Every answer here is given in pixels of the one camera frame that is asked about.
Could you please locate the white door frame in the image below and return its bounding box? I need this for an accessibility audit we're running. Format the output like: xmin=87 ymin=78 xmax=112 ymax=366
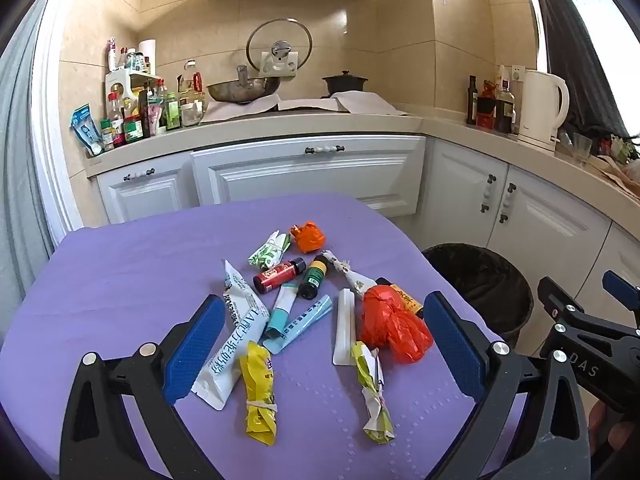
xmin=30 ymin=0 xmax=86 ymax=241

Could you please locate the clear glass cup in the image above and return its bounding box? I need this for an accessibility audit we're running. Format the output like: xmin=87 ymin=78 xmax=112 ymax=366
xmin=571 ymin=132 xmax=593 ymax=167

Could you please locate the person's right hand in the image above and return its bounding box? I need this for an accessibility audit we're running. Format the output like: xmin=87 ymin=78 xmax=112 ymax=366
xmin=587 ymin=402 xmax=640 ymax=480

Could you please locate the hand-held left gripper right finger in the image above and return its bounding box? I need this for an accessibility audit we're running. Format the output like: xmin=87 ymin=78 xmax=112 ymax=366
xmin=422 ymin=290 xmax=593 ymax=480

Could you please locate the light blue packet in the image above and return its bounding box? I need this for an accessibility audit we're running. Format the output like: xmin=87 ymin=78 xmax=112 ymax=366
xmin=262 ymin=294 xmax=333 ymax=356

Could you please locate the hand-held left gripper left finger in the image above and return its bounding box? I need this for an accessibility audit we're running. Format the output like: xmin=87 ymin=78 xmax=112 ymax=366
xmin=59 ymin=294 xmax=227 ymax=480

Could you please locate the paper towel roll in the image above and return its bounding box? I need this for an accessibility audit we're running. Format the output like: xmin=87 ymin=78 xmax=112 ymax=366
xmin=138 ymin=38 xmax=157 ymax=76

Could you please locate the folded white paper sheet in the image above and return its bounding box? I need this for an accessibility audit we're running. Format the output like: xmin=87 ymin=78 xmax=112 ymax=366
xmin=332 ymin=90 xmax=410 ymax=117

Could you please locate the dark olive oil bottle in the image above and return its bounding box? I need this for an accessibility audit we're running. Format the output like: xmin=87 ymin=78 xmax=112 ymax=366
xmin=466 ymin=75 xmax=479 ymax=126

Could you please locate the black lined trash bin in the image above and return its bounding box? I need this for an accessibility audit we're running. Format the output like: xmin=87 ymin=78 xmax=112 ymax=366
xmin=421 ymin=242 xmax=535 ymax=348

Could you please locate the white twisted wrapper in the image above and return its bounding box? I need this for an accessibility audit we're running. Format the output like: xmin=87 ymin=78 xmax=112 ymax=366
xmin=320 ymin=249 xmax=376 ymax=297

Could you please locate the narrow white cabinet door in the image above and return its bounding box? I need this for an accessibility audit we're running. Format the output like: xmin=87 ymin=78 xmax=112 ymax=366
xmin=417 ymin=139 xmax=511 ymax=256

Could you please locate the red black condiment jar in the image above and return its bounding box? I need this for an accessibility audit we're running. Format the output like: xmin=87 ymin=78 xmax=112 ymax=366
xmin=476 ymin=80 xmax=497 ymax=131

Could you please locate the steel wok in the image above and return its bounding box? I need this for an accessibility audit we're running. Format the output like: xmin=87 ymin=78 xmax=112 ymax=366
xmin=206 ymin=65 xmax=282 ymax=106

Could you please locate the group of condiment bottles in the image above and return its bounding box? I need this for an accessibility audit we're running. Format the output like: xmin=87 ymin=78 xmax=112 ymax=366
xmin=97 ymin=37 xmax=208 ymax=153

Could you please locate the red plastic bag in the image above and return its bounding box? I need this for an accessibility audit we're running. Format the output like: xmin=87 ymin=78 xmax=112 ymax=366
xmin=357 ymin=285 xmax=433 ymax=365

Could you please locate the dark bottle green label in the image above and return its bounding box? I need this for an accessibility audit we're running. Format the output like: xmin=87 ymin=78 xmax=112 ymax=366
xmin=298 ymin=255 xmax=329 ymax=300

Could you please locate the white milk powder packet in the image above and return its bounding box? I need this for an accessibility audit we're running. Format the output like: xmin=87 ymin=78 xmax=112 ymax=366
xmin=191 ymin=259 xmax=271 ymax=411

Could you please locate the small red bottle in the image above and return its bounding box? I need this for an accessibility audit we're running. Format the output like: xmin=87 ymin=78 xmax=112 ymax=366
xmin=253 ymin=257 xmax=306 ymax=295

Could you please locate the yellow wrapper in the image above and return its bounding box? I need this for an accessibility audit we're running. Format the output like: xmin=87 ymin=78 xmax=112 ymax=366
xmin=239 ymin=342 xmax=278 ymax=447

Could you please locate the dark soy sauce bottle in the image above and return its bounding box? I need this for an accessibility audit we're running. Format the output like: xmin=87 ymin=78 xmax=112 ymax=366
xmin=494 ymin=82 xmax=517 ymax=135

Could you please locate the white electric kettle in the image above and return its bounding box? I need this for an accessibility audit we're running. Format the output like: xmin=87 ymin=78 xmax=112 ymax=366
xmin=517 ymin=69 xmax=571 ymax=153

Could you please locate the white wall lid holder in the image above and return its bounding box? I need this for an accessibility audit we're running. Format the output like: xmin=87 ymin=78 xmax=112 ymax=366
xmin=260 ymin=50 xmax=299 ymax=79

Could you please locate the dark curtain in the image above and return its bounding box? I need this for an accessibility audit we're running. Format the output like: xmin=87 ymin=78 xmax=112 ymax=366
xmin=527 ymin=0 xmax=631 ymax=136

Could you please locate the glass pot lid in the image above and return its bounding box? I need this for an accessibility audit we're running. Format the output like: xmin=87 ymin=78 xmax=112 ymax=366
xmin=246 ymin=18 xmax=313 ymax=73

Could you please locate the beige kitchen countertop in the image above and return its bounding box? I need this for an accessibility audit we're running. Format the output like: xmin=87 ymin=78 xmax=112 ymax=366
xmin=86 ymin=110 xmax=640 ymax=241

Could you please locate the small white cabinet door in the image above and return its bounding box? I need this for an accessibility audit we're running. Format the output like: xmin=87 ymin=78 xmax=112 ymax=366
xmin=96 ymin=152 xmax=201 ymax=223

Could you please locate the large white cabinet door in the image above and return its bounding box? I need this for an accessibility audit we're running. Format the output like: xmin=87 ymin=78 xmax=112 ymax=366
xmin=575 ymin=220 xmax=640 ymax=321

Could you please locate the white plastic strip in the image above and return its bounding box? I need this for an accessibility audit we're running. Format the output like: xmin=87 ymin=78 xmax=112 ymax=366
xmin=332 ymin=287 xmax=360 ymax=366

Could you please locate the cooking oil bottle red handle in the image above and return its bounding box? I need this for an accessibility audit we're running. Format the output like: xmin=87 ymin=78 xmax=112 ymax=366
xmin=177 ymin=60 xmax=206 ymax=106

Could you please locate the bright window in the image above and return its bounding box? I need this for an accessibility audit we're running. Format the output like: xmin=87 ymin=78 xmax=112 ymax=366
xmin=547 ymin=0 xmax=640 ymax=136

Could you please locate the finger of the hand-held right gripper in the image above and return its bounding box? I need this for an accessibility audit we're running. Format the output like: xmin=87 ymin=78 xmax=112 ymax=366
xmin=537 ymin=276 xmax=640 ymax=343
xmin=601 ymin=270 xmax=640 ymax=313

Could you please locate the white spice rack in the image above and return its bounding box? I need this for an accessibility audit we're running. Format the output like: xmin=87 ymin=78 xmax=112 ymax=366
xmin=104 ymin=71 xmax=163 ymax=111

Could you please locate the teal white tube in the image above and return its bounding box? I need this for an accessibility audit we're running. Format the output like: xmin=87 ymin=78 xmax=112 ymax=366
xmin=265 ymin=282 xmax=300 ymax=339

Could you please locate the flat white paper sheet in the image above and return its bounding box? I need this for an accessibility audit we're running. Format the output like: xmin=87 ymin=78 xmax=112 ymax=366
xmin=199 ymin=94 xmax=346 ymax=125

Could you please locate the green white wrapper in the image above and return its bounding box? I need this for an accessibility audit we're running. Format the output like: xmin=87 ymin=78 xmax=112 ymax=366
xmin=248 ymin=230 xmax=292 ymax=269

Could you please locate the wide white drawer front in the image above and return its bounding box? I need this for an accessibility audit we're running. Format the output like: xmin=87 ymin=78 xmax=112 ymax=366
xmin=190 ymin=135 xmax=427 ymax=218

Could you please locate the grey door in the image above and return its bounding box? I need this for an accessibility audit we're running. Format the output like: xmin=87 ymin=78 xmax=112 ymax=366
xmin=0 ymin=10 xmax=56 ymax=281

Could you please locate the yellow-green white wrapper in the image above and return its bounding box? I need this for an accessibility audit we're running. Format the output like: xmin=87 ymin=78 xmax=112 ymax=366
xmin=350 ymin=341 xmax=396 ymax=445

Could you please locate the orange wrapper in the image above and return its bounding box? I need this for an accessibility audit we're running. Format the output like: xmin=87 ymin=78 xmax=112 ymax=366
xmin=291 ymin=221 xmax=327 ymax=254

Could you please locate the purple tablecloth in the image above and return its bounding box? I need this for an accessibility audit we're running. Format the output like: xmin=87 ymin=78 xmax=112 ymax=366
xmin=0 ymin=192 xmax=506 ymax=480

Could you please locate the black lidded pot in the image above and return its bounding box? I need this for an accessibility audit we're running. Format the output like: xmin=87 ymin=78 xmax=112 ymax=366
xmin=321 ymin=70 xmax=369 ymax=98

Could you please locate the white vertical door handle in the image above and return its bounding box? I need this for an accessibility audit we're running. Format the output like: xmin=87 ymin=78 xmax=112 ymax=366
xmin=500 ymin=182 xmax=517 ymax=223
xmin=481 ymin=174 xmax=497 ymax=213

